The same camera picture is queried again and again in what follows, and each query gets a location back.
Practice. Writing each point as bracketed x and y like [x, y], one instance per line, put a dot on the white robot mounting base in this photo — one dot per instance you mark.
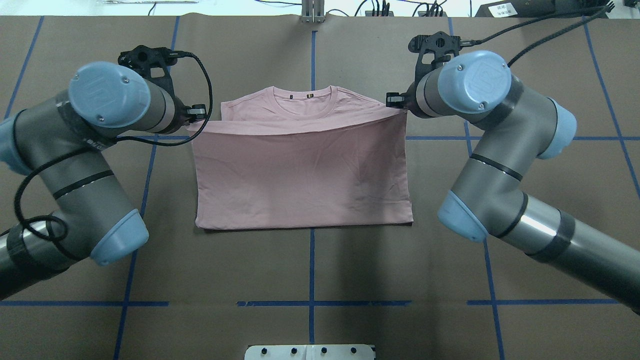
[311, 352]

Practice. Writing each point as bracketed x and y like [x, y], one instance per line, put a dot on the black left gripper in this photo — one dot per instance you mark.
[196, 111]

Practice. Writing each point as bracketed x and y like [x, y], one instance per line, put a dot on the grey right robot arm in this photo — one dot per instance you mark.
[520, 125]

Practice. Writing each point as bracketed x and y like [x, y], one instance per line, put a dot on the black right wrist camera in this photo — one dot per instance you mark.
[435, 50]

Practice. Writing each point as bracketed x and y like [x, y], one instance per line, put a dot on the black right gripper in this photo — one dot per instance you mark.
[395, 99]

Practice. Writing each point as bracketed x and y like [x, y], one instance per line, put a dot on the pink Snoopy t-shirt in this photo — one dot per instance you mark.
[280, 159]

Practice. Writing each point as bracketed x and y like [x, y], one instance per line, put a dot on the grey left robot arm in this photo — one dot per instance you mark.
[70, 206]

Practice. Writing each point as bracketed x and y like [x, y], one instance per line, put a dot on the aluminium frame post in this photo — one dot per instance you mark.
[313, 11]

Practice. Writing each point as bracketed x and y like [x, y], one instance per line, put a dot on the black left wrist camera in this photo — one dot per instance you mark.
[152, 64]

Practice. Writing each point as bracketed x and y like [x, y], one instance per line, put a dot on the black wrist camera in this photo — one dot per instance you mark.
[435, 50]
[152, 64]

